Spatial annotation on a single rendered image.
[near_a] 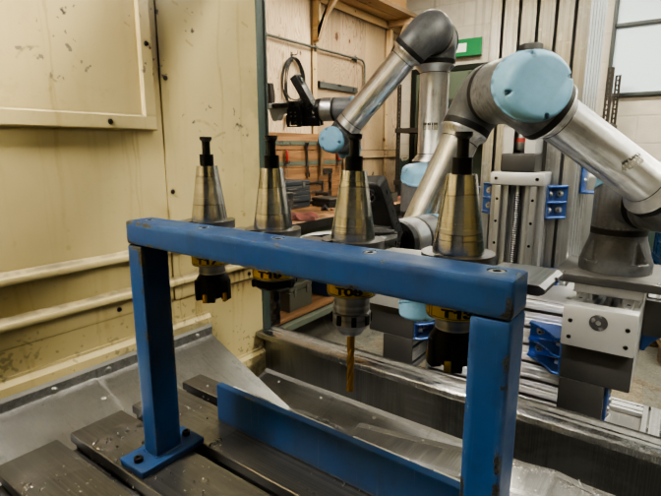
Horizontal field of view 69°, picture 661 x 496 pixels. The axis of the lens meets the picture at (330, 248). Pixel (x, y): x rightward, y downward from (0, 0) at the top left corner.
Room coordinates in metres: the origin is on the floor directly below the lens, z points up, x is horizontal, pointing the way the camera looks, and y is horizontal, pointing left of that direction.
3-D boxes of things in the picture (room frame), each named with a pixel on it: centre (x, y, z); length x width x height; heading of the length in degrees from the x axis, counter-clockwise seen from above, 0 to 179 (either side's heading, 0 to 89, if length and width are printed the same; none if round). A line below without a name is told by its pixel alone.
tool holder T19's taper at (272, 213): (0.55, 0.07, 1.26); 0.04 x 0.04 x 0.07
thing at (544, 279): (0.38, -0.16, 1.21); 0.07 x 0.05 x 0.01; 143
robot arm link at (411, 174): (1.39, -0.26, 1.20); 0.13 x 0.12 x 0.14; 159
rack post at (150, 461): (0.60, 0.23, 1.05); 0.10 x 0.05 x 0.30; 143
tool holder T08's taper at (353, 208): (0.48, -0.02, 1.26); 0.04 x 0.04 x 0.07
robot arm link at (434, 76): (1.51, -0.31, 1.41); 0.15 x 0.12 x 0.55; 159
